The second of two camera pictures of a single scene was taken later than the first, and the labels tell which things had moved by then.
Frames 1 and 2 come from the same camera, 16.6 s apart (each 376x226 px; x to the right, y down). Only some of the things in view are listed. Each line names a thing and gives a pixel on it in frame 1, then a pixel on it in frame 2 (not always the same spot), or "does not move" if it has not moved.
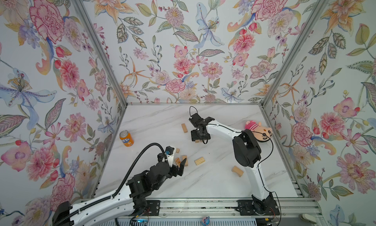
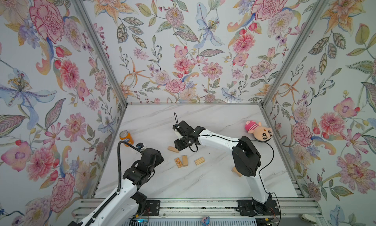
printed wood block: x=178 y=162 does not move
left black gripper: x=181 y=169 -> x=158 y=158
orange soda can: x=126 y=138 does not move
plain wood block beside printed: x=183 y=157 does not move
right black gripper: x=194 y=137 -> x=177 y=145
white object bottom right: x=307 y=217 does not move
